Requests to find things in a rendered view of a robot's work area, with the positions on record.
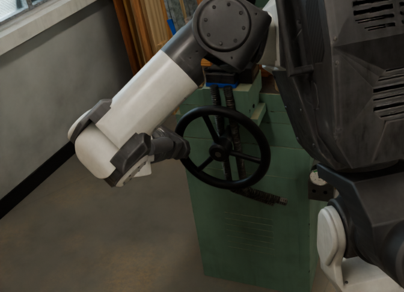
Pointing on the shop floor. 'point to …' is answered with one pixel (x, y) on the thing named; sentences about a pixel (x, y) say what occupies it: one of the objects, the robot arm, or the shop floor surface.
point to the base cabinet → (257, 220)
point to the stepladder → (190, 0)
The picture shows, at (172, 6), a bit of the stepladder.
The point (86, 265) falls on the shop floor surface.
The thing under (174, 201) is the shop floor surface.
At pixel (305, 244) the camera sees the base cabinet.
